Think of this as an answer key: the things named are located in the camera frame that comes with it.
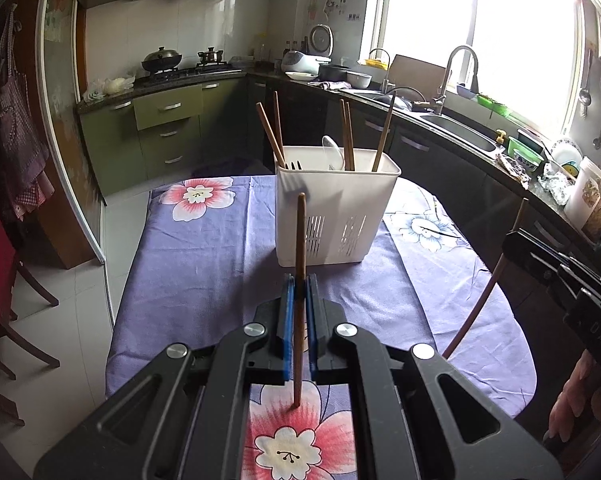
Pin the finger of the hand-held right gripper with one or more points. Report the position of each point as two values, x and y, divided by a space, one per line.
595 285
530 257

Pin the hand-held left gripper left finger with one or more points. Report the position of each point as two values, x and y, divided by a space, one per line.
288 330

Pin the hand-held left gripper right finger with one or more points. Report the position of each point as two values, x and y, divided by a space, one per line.
311 330

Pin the white plastic utensil holder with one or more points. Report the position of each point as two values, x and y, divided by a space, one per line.
330 210

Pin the person's right hand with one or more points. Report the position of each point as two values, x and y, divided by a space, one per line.
570 395

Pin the crumpled foil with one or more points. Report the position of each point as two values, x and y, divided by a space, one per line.
555 185

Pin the purple floral tablecloth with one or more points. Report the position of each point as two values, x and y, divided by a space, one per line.
205 270

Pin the patterned green bowl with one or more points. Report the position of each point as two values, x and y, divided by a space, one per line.
525 152

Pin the decorated white plate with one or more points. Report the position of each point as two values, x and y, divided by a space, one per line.
567 157

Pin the small brass tap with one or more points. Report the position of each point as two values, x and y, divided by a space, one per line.
500 136

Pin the dark kitchen counter cabinet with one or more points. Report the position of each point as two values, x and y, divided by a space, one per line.
430 165

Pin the steel sink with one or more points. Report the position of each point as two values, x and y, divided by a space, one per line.
460 132

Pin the black fork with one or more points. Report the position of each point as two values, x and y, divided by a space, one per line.
294 165

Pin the hanging metal ladle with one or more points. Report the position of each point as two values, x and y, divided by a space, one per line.
584 95

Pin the blue bowl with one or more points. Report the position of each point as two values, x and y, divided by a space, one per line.
466 91

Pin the white ceramic spoon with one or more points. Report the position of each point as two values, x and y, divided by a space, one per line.
333 152

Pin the steel kitchen faucet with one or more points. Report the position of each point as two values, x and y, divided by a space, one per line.
443 80

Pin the brown cutting board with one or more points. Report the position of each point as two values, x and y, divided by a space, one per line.
418 72

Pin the kitchen window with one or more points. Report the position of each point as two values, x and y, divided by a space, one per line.
480 35

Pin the green kitchen base cabinet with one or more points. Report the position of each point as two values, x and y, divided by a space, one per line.
170 130

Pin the white bowl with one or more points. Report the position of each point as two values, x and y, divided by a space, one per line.
359 79

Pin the yellow basket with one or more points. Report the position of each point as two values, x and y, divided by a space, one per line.
378 62

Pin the black cooking pot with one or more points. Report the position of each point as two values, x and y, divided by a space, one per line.
334 72

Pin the white rice cooker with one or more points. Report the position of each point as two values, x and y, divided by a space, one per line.
300 61

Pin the gas stove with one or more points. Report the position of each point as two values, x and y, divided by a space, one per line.
190 72

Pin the small steel pot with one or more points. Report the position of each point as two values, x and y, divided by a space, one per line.
210 56

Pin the condiment bottles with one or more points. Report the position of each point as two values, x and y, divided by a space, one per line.
296 45

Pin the round grey cooker lid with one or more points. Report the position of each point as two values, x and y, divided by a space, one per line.
322 40

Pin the black wok with lid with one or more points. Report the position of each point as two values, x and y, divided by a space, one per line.
161 59

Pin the white plastic bag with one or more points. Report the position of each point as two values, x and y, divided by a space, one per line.
113 85

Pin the glass sliding door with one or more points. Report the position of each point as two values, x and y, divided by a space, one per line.
60 110

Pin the checkered apron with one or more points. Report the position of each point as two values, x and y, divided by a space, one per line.
15 125

